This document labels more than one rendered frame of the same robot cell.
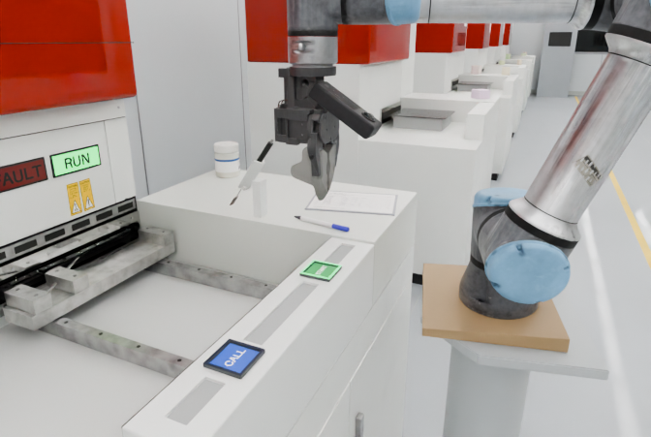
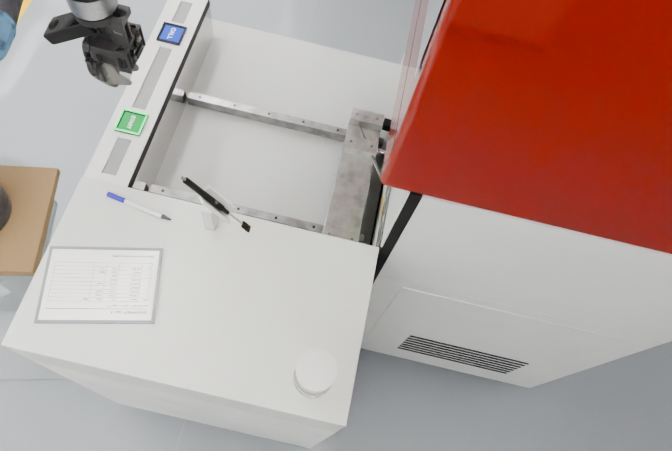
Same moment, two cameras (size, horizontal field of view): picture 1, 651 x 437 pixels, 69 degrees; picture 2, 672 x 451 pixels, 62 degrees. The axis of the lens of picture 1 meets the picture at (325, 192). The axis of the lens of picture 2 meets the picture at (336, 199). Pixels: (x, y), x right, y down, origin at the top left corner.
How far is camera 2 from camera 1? 1.64 m
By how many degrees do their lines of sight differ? 97
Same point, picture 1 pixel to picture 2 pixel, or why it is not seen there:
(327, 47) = not seen: outside the picture
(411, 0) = not seen: outside the picture
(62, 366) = (316, 110)
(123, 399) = (260, 91)
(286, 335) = (147, 54)
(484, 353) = (13, 159)
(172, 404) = (192, 8)
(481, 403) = not seen: hidden behind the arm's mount
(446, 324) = (36, 173)
